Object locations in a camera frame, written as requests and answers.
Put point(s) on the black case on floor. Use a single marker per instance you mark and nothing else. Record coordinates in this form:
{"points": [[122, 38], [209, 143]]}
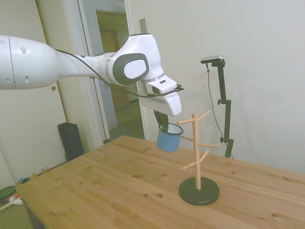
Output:
{"points": [[71, 142]]}

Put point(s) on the black camera stand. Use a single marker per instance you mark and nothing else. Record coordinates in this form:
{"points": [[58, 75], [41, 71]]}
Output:
{"points": [[225, 107]]}

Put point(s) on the metal wall bracket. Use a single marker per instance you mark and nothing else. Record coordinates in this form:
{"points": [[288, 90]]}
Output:
{"points": [[142, 25]]}

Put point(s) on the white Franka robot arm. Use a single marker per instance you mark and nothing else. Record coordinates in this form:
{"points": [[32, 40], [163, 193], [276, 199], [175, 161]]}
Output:
{"points": [[71, 64]]}

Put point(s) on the teal floor item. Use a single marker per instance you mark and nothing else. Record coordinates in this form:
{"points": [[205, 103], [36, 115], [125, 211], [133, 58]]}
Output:
{"points": [[22, 180]]}

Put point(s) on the blue enamel mug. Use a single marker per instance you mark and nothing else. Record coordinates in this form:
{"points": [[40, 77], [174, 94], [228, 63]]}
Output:
{"points": [[166, 142]]}

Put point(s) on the wooden mug tree black base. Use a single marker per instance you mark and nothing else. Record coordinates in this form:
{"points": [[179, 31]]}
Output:
{"points": [[197, 167]]}

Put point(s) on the grey exterior camera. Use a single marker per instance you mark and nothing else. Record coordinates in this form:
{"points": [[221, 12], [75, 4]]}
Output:
{"points": [[212, 59]]}

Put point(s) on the green round floor item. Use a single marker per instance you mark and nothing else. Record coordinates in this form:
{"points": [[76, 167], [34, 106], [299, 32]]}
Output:
{"points": [[6, 192]]}

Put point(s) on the white door with knob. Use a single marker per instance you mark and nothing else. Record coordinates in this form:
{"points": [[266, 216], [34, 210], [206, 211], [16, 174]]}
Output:
{"points": [[47, 105]]}

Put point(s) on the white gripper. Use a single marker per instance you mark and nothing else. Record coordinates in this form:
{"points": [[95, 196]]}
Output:
{"points": [[166, 103]]}

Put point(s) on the white floor item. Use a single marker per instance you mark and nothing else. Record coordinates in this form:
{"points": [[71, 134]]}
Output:
{"points": [[16, 200]]}

